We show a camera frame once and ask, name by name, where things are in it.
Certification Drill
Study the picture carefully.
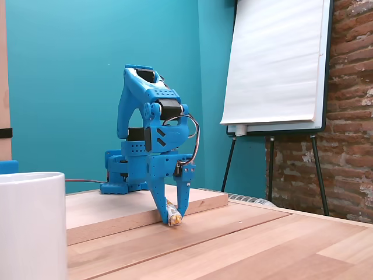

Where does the white radiator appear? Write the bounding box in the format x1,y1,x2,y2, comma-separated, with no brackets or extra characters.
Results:
199,187,276,207

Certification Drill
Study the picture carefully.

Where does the white ceramic mug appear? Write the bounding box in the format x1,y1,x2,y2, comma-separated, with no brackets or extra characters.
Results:
0,171,68,280

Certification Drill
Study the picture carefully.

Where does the light wooden post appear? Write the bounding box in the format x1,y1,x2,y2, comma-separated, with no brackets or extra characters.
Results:
0,0,12,162

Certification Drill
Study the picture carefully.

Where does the thin red and black base cable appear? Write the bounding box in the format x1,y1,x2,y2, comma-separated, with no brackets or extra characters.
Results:
65,178,106,185

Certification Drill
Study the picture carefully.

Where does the white flip chart paper pad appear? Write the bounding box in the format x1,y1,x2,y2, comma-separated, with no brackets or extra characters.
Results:
220,0,325,125

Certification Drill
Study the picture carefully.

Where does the raised light wooden board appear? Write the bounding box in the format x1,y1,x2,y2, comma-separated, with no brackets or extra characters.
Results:
65,183,229,246

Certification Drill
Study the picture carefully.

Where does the blue 3D-printed base part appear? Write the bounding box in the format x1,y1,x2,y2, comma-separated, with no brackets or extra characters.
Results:
0,159,19,176

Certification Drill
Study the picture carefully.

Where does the white and yellow sweet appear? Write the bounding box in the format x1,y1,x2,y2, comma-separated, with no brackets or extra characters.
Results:
165,199,183,227

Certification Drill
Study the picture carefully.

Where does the flip chart easel stand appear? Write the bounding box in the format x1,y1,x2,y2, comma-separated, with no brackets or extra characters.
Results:
220,0,335,216

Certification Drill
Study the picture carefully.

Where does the thin servo wire loop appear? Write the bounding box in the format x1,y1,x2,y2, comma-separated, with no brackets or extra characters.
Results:
162,113,201,169

